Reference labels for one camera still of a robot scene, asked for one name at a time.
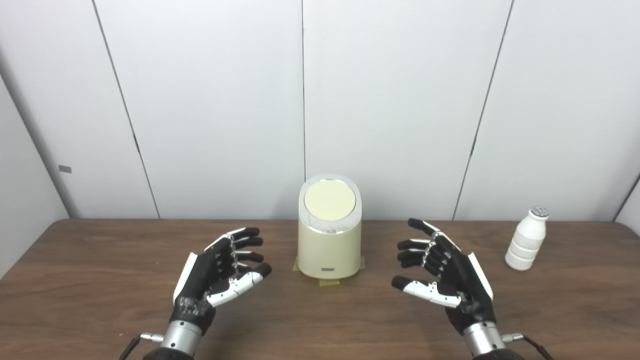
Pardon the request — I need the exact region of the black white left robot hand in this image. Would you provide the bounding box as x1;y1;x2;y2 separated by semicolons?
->
170;226;273;336

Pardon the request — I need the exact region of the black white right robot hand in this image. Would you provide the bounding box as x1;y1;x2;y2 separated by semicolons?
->
391;217;497;335

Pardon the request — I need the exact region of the small white plastic bottle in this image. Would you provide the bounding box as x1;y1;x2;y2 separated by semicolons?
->
505;205;550;271

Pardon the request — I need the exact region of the cream-colored bin with lid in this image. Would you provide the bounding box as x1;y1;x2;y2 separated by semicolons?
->
297;173;363;281

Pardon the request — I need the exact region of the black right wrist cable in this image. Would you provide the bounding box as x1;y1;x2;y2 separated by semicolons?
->
502;332;556;360

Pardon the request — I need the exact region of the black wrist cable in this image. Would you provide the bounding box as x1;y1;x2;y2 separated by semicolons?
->
118;332;166;360
502;332;556;360

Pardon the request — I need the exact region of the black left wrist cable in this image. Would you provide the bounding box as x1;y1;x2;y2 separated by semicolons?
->
118;332;166;360

